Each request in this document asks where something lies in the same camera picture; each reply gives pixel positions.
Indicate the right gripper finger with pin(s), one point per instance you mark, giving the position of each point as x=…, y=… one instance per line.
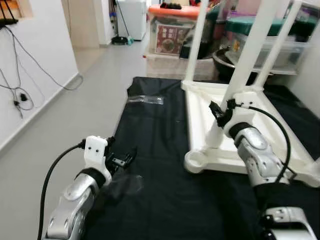
x=216, y=111

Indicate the white plastic table top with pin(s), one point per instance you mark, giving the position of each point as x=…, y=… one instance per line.
x=200, y=120

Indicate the white plastic table leg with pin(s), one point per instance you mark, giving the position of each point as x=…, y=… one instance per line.
x=250, y=55
x=197, y=45
x=280, y=45

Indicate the clear tape patch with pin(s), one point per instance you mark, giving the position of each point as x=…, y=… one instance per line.
x=125, y=185

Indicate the black table cloth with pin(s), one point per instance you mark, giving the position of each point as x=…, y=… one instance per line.
x=165, y=165

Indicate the black wok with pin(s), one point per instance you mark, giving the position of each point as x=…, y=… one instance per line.
x=224, y=64

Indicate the beige cloth-covered bench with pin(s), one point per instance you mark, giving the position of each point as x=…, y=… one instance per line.
x=165, y=66

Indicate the black bag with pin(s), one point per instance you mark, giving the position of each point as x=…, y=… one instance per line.
x=212, y=37

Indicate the red printed cardboard box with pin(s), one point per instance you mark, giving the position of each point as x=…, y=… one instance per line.
x=170, y=40

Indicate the clear plastic container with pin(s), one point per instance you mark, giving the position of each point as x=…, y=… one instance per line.
x=297, y=51

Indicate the black power adapter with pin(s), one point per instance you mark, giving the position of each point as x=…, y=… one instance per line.
x=22, y=96

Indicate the mop with black head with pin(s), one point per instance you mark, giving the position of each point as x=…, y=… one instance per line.
x=120, y=40

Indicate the clear storage bin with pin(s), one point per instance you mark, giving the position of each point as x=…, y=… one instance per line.
x=152, y=30

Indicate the orange bin lid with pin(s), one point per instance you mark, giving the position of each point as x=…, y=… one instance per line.
x=175, y=10

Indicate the small black object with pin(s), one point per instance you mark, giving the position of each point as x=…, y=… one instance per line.
x=172, y=6

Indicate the white fridge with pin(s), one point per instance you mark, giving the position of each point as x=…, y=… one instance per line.
x=132, y=17

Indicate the black router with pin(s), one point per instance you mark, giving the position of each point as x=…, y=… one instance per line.
x=7, y=21

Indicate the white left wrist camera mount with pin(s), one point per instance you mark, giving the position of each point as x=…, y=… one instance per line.
x=97, y=150

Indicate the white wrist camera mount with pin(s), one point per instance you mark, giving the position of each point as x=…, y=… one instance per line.
x=245, y=96
x=97, y=150

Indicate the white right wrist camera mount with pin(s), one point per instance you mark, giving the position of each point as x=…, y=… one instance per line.
x=245, y=96

